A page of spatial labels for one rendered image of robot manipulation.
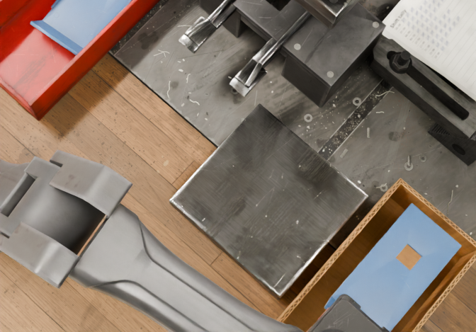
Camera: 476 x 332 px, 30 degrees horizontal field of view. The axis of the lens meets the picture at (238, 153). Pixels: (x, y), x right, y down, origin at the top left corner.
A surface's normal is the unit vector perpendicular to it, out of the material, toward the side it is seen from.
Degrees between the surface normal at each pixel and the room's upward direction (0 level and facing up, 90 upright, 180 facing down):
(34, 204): 24
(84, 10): 0
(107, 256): 13
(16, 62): 0
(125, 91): 0
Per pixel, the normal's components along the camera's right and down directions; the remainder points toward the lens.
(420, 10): 0.04, -0.23
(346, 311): -0.29, 0.16
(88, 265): 0.23, -0.13
